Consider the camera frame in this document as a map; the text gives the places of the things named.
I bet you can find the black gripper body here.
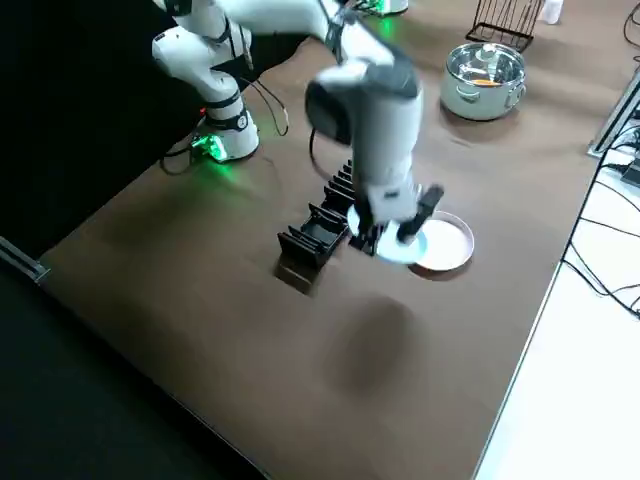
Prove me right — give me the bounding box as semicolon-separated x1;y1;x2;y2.
372;214;417;237

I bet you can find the light blue plate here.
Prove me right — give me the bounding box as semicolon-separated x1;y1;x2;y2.
346;203;430;266

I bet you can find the white plate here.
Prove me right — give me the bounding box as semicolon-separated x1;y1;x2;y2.
407;209;475;274

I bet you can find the black drying rack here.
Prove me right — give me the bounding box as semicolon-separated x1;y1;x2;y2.
276;157;389;297

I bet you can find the stainless steel pot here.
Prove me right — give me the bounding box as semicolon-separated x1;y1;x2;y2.
439;42;529;122

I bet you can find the glass pot lid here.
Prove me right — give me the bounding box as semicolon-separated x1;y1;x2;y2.
446;43;526;87

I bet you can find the black desk device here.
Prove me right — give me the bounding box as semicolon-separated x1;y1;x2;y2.
618;158;640;189

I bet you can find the black cable with silver plug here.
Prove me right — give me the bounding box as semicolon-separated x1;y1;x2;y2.
234;74;292;137

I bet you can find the black wire cup holder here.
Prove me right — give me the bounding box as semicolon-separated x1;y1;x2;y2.
465;0;544;54

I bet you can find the black base cable bundle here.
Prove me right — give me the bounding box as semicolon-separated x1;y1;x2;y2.
159;133;202;176

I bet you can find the aluminium frame post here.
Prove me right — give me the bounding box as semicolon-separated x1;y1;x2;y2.
587;64;640;159

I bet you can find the aluminium frame corner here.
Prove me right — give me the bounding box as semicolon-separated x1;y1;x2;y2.
0;234;51;284

